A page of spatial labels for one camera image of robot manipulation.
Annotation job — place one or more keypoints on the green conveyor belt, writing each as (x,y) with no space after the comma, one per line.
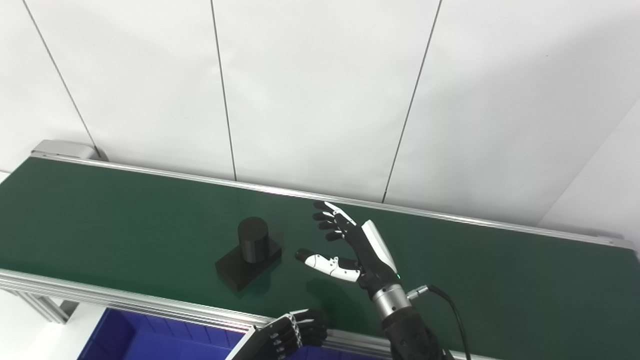
(125,225)
(100,295)

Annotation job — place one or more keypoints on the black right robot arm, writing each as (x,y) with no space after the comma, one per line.
(410,335)

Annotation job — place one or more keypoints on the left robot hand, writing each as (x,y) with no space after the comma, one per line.
(295,330)

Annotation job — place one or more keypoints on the blue plastic bin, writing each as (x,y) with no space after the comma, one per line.
(150,340)
(325,355)

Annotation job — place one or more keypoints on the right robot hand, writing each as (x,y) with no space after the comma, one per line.
(372,265)

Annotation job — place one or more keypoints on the grey conveyor end cap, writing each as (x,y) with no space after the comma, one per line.
(65,149)

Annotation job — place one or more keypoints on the aluminium conveyor leg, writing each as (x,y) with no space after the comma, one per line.
(47,307)

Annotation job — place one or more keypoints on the black block with cylinder part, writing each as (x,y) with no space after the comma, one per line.
(245,265)

